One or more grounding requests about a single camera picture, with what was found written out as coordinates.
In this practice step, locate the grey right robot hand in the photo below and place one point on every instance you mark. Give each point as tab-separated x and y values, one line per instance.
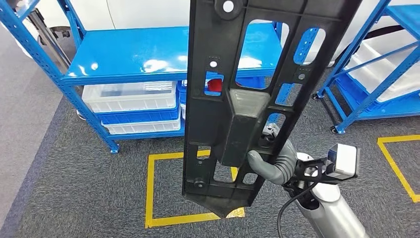
282	167

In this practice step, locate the black plastic plate frame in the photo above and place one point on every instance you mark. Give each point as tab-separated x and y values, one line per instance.
242	131

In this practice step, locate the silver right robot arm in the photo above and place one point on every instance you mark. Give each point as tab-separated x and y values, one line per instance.
328	213

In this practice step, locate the red plastic part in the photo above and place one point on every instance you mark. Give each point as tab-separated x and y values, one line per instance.
215	86

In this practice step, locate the blue metal shelf rack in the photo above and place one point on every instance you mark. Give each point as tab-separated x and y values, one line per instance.
131	49

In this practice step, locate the blue rack with casters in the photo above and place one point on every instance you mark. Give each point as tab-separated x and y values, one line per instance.
361	98

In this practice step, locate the blue plastic bin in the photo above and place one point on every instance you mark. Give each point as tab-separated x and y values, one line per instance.
387	105

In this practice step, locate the yellow floor tape square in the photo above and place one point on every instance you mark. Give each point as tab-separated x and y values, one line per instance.
149	190

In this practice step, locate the white plastic bin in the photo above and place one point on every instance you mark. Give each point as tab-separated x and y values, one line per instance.
377	65

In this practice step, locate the white car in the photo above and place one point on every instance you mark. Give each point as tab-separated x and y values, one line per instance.
131	13

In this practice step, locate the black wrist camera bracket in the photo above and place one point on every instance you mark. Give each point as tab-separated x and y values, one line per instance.
308	170

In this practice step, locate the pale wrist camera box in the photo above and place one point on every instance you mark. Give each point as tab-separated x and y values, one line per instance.
344	161

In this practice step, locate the grey metal rail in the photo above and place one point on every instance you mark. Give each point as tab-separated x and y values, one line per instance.
49	37

